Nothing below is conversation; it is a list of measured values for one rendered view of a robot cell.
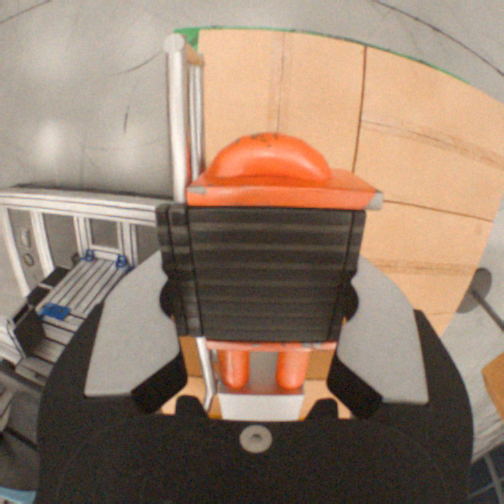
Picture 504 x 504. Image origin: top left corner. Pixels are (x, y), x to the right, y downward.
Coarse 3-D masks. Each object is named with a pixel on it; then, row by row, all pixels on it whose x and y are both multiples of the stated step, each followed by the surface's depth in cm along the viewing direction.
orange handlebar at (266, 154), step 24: (240, 144) 10; (264, 144) 10; (288, 144) 10; (216, 168) 10; (240, 168) 10; (264, 168) 10; (288, 168) 10; (312, 168) 10; (240, 360) 16; (288, 360) 15; (240, 384) 17; (288, 384) 16
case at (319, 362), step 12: (192, 348) 45; (192, 360) 42; (312, 360) 42; (324, 360) 42; (192, 372) 40; (312, 372) 39; (324, 372) 39; (192, 384) 40; (204, 384) 40; (312, 384) 38; (324, 384) 38; (216, 396) 41; (312, 396) 40; (324, 396) 40; (168, 408) 45; (216, 408) 44
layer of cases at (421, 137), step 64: (256, 64) 50; (320, 64) 49; (384, 64) 46; (256, 128) 57; (320, 128) 56; (384, 128) 55; (448, 128) 52; (384, 192) 62; (448, 192) 60; (384, 256) 71; (448, 256) 70; (448, 320) 84
